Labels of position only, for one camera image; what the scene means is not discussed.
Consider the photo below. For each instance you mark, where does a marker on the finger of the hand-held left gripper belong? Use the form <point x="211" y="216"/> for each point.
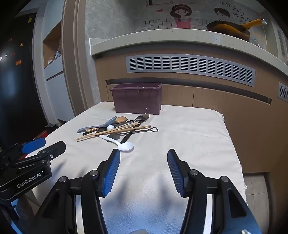
<point x="55" y="149"/>
<point x="33" y="145"/>

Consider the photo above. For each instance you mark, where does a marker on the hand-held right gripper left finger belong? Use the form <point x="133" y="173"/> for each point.
<point x="112" y="171"/>

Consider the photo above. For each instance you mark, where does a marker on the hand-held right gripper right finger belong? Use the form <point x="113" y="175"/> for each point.
<point x="174" y="173"/>

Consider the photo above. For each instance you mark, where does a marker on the white plastic spoon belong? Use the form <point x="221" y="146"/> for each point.
<point x="126" y="146"/>

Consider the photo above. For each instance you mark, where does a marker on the wooden chopstick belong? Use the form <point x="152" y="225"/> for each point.
<point x="121" y="126"/>
<point x="108" y="135"/>
<point x="112" y="132"/>

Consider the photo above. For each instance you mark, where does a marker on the small white round utensil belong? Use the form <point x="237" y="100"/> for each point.
<point x="110" y="127"/>

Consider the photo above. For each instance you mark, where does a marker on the blue-grey spoon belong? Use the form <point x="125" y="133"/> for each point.
<point x="105" y="123"/>

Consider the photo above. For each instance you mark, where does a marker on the wooden spoon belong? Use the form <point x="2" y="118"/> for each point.
<point x="121" y="119"/>

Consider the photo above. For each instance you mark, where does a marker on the purple plastic utensil box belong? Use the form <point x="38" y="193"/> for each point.
<point x="137" y="99"/>

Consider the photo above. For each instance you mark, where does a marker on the red floor mat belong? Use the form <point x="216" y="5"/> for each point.
<point x="41" y="135"/>

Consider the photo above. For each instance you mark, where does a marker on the black refrigerator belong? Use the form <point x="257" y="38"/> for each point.
<point x="15" y="94"/>

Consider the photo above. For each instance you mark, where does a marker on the white shelf cabinet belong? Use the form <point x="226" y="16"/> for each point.
<point x="56" y="90"/>

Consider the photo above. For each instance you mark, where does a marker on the wooden kitchen cabinet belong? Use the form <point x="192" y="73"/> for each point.
<point x="213" y="101"/>

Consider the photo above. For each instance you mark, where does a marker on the orange fridge magnet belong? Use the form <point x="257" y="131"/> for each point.
<point x="18" y="61"/>

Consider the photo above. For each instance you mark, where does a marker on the long grey vent grille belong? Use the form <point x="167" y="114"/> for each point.
<point x="191" y="67"/>

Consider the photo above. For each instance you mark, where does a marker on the beige stone countertop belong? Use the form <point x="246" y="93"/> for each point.
<point x="157" y="39"/>

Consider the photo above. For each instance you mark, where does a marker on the small grey vent grille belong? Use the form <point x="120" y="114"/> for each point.
<point x="284" y="91"/>

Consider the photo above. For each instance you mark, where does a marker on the cartoon wall poster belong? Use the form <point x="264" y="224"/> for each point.
<point x="182" y="13"/>

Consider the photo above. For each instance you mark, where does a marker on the wall vent grille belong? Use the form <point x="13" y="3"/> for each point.
<point x="281" y="42"/>

